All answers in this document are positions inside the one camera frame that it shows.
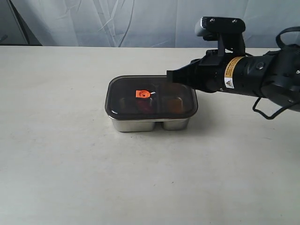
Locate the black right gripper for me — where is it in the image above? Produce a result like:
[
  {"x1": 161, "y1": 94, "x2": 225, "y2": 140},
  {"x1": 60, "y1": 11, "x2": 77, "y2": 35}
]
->
[{"x1": 166, "y1": 49, "x2": 237, "y2": 93}]

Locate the yellow toy cheese block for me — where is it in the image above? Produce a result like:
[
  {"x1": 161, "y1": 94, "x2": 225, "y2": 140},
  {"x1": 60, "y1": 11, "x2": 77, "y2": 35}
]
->
[{"x1": 166, "y1": 97, "x2": 183, "y2": 114}]

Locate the red toy sausage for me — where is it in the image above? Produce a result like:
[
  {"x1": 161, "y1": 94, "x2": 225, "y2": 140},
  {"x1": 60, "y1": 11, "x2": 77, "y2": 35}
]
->
[{"x1": 136, "y1": 98, "x2": 153, "y2": 114}]

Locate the stainless steel lunch box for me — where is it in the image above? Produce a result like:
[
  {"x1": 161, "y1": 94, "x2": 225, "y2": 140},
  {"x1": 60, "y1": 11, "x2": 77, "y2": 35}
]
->
[{"x1": 109, "y1": 116, "x2": 191, "y2": 132}]

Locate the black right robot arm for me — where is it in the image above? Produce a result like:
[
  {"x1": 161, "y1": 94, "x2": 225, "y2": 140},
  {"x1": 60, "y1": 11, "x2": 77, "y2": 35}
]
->
[{"x1": 166, "y1": 50, "x2": 300, "y2": 112}]

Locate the white backdrop curtain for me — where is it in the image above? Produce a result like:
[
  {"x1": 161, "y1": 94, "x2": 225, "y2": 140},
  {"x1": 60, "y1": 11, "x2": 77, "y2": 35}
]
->
[{"x1": 13, "y1": 0, "x2": 300, "y2": 48}]

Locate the dark stand behind table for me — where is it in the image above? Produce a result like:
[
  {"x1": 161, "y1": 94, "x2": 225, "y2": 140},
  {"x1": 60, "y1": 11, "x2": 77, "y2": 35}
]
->
[{"x1": 0, "y1": 0, "x2": 41, "y2": 46}]

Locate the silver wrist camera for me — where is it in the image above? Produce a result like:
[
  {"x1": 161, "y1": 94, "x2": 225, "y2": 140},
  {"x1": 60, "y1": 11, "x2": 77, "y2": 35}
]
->
[{"x1": 195, "y1": 16, "x2": 246, "y2": 56}]

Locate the black cable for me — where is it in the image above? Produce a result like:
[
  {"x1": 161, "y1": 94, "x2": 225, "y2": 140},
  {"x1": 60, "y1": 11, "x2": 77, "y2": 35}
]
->
[{"x1": 252, "y1": 27, "x2": 300, "y2": 120}]

